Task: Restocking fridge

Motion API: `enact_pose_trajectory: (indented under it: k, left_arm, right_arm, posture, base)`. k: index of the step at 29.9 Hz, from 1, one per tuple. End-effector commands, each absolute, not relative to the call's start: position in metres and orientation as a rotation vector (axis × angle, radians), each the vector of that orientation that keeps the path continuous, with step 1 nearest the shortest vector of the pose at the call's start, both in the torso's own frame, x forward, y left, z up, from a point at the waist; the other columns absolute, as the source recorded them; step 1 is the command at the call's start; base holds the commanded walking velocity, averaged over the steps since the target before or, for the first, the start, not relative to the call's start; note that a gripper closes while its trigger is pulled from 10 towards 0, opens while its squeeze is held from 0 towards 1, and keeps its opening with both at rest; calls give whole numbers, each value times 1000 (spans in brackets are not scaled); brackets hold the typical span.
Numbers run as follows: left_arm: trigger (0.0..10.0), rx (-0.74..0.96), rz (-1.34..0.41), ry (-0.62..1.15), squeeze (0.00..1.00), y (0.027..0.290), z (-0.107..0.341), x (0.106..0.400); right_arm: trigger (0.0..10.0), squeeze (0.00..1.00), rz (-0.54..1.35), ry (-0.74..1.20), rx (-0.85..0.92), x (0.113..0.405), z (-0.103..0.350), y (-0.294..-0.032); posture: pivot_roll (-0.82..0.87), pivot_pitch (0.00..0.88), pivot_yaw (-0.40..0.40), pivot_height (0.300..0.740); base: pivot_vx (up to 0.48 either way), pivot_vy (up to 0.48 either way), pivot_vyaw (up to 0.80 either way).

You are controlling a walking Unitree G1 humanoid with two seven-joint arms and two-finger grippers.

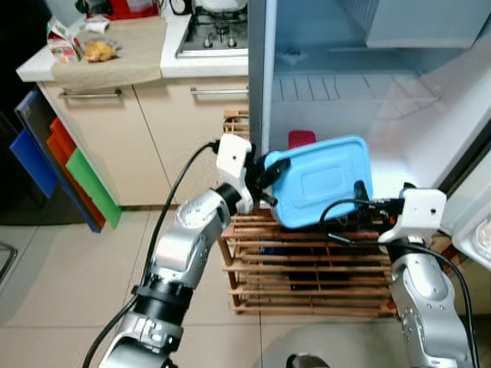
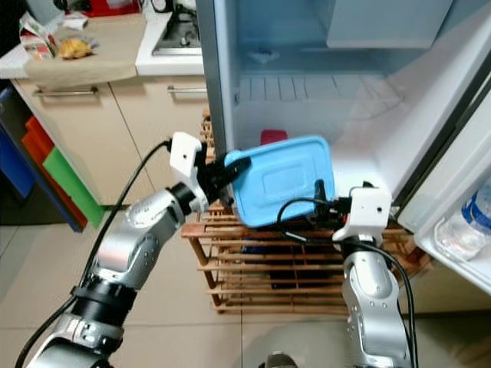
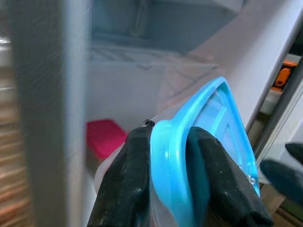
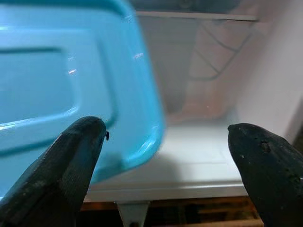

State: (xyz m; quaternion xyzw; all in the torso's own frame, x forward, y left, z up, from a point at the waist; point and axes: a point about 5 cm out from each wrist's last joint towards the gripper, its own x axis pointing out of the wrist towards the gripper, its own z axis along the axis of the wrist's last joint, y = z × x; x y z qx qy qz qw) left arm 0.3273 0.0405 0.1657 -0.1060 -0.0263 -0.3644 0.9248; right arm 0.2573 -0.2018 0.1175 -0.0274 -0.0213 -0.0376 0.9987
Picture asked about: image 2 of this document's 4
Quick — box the blue plastic food container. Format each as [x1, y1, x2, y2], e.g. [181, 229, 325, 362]
[224, 135, 338, 228]

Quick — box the white fridge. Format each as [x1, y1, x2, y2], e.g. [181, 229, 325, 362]
[196, 0, 491, 223]

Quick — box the clear fridge shelf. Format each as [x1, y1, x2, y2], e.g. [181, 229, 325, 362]
[233, 72, 404, 105]

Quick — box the white fridge door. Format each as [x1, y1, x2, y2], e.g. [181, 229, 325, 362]
[391, 69, 491, 297]

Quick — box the red plastic lid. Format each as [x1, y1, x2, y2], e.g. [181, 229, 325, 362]
[259, 128, 289, 147]

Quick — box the beige kitchen cabinet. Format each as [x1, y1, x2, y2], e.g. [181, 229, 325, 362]
[0, 12, 209, 209]

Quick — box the wooden slatted rack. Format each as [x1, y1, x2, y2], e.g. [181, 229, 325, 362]
[181, 110, 432, 314]

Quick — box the clear water bottle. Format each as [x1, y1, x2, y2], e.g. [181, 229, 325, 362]
[435, 179, 491, 261]

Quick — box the green cutting board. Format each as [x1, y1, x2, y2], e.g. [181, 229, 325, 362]
[41, 146, 105, 228]

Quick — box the steel gas stove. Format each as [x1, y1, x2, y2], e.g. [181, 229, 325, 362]
[151, 6, 201, 57]

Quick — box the beige counter mat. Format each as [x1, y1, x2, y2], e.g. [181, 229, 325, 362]
[24, 14, 149, 87]

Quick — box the orange cutting board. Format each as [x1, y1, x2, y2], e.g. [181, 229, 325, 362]
[21, 115, 82, 228]

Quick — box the dark robot leg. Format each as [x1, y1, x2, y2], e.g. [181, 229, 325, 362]
[264, 352, 299, 368]

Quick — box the white freezer compartment flap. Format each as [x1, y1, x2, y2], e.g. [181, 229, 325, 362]
[325, 0, 456, 50]

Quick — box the bagged yellow bread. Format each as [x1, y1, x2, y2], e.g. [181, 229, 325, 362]
[58, 38, 97, 61]

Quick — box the red kitchen appliance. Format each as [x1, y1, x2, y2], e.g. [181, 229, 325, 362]
[80, 0, 141, 18]

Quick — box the white crumpled packet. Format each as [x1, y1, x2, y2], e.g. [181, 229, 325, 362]
[62, 11, 91, 32]

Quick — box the printed drink carton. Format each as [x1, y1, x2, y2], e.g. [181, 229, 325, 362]
[18, 13, 59, 61]

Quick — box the grey metal container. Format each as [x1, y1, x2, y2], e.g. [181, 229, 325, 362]
[24, 0, 59, 24]

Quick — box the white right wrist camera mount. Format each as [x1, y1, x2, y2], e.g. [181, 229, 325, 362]
[333, 186, 393, 243]

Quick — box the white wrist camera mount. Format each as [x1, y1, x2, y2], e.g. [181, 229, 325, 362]
[333, 186, 393, 243]
[170, 131, 212, 215]

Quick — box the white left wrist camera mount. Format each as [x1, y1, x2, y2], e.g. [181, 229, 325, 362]
[170, 131, 212, 215]

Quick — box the metal cabinet handle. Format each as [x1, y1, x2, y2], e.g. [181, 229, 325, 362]
[34, 87, 97, 99]
[166, 84, 209, 95]

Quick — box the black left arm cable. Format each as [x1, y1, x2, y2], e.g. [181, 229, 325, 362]
[12, 139, 174, 368]

